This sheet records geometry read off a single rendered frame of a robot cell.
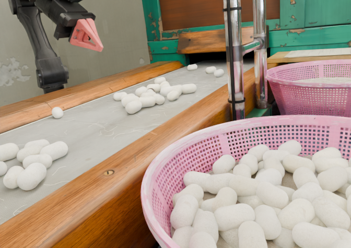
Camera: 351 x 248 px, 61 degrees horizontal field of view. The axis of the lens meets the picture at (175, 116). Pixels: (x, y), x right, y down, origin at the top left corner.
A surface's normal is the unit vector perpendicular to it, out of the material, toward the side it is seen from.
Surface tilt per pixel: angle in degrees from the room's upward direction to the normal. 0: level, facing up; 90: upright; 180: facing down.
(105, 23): 90
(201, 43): 67
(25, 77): 90
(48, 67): 56
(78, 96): 45
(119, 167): 0
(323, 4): 90
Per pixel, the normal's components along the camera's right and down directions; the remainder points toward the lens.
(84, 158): -0.11, -0.95
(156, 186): 0.91, -0.36
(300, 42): -0.48, 0.30
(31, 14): 0.42, -0.38
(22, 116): 0.54, -0.64
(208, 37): -0.49, -0.09
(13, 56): 0.84, 0.07
